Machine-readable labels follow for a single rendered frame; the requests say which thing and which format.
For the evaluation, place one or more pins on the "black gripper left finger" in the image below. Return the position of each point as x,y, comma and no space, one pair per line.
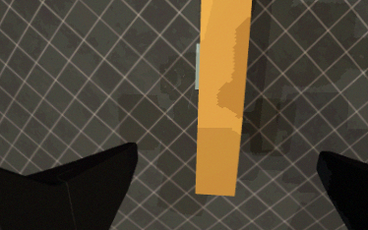
81,195

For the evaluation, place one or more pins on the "orange bar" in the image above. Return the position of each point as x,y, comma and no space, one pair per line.
225,31

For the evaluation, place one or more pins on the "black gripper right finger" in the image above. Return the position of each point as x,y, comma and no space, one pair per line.
346,183

